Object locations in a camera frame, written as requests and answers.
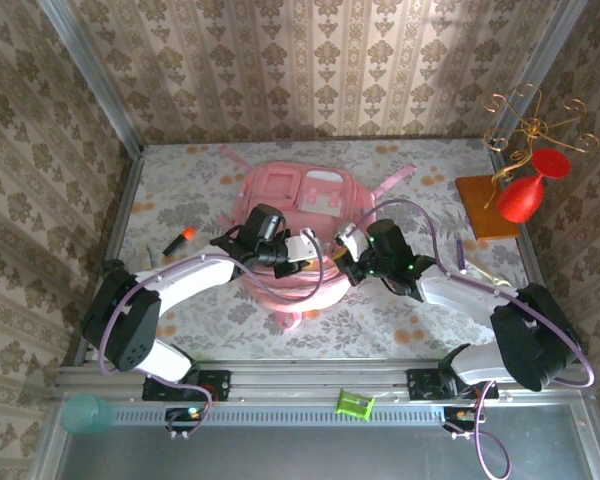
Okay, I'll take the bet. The green packet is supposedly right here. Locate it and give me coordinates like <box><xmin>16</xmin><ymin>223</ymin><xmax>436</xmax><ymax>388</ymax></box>
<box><xmin>334</xmin><ymin>388</ymin><xmax>376</xmax><ymax>422</ymax></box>

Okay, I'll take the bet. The aluminium front rail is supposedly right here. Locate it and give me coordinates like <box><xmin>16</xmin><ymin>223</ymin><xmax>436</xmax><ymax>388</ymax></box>
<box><xmin>54</xmin><ymin>358</ymin><xmax>592</xmax><ymax>404</ymax></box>

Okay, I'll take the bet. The aluminium table side rail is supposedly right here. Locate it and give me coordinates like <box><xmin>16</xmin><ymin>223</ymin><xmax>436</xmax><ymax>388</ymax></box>
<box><xmin>487</xmin><ymin>142</ymin><xmax>570</xmax><ymax>362</ymax></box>
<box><xmin>73</xmin><ymin>148</ymin><xmax>145</xmax><ymax>365</ymax></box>

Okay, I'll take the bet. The red plastic goblet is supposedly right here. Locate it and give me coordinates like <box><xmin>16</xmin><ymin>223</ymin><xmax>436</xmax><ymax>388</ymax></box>
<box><xmin>496</xmin><ymin>147</ymin><xmax>572</xmax><ymax>224</ymax></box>

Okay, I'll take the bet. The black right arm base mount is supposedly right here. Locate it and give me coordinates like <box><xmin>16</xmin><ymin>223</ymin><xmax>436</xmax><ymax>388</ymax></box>
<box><xmin>406</xmin><ymin>367</ymin><xmax>496</xmax><ymax>401</ymax></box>

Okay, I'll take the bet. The grey slotted cable duct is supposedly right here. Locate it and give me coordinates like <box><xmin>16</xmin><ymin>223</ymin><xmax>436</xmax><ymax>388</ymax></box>
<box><xmin>110</xmin><ymin>404</ymin><xmax>449</xmax><ymax>427</ymax></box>

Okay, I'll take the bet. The pink school backpack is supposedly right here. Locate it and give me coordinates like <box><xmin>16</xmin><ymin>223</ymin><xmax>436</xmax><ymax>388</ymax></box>
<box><xmin>217</xmin><ymin>144</ymin><xmax>419</xmax><ymax>329</ymax></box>

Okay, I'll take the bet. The gold wire stand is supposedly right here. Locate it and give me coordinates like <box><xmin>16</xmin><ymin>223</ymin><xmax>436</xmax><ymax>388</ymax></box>
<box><xmin>482</xmin><ymin>82</ymin><xmax>600</xmax><ymax>211</ymax></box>

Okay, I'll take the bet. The black marker with orange cap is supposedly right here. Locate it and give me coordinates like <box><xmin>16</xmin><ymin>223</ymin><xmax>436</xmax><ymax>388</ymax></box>
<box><xmin>162</xmin><ymin>226</ymin><xmax>197</xmax><ymax>257</ymax></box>

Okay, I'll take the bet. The aluminium corner post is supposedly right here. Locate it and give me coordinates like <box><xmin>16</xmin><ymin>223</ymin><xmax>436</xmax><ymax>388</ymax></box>
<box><xmin>488</xmin><ymin>0</ymin><xmax>589</xmax><ymax>151</ymax></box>
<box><xmin>37</xmin><ymin>0</ymin><xmax>145</xmax><ymax>157</ymax></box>

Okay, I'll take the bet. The wooden base board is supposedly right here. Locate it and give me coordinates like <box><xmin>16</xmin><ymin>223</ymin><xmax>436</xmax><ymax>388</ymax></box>
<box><xmin>454</xmin><ymin>174</ymin><xmax>525</xmax><ymax>242</ymax></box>

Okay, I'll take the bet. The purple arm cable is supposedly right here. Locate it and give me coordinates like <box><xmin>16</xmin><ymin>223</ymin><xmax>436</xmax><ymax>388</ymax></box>
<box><xmin>97</xmin><ymin>227</ymin><xmax>326</xmax><ymax>441</ymax></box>
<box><xmin>352</xmin><ymin>198</ymin><xmax>596</xmax><ymax>480</ymax></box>

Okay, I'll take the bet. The teal plastic cup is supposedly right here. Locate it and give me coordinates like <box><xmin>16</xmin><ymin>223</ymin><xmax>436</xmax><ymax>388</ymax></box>
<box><xmin>59</xmin><ymin>391</ymin><xmax>116</xmax><ymax>435</ymax></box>

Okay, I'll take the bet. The floral table cover sheet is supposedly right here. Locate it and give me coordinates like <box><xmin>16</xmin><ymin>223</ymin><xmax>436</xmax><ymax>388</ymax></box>
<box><xmin>92</xmin><ymin>139</ymin><xmax>554</xmax><ymax>361</ymax></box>

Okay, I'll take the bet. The grey metal shelf plate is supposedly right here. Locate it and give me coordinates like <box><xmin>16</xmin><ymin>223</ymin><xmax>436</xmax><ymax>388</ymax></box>
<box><xmin>29</xmin><ymin>403</ymin><xmax>600</xmax><ymax>480</ymax></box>

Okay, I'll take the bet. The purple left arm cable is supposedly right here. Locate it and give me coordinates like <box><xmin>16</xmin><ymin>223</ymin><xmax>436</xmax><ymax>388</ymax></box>
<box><xmin>97</xmin><ymin>227</ymin><xmax>326</xmax><ymax>441</ymax></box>

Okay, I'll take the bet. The gold metal peeler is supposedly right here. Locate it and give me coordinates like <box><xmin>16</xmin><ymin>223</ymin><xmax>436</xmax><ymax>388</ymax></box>
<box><xmin>472</xmin><ymin>264</ymin><xmax>512</xmax><ymax>290</ymax></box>

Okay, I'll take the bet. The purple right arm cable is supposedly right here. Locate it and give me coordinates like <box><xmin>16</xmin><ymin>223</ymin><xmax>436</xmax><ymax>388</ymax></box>
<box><xmin>352</xmin><ymin>198</ymin><xmax>596</xmax><ymax>480</ymax></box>

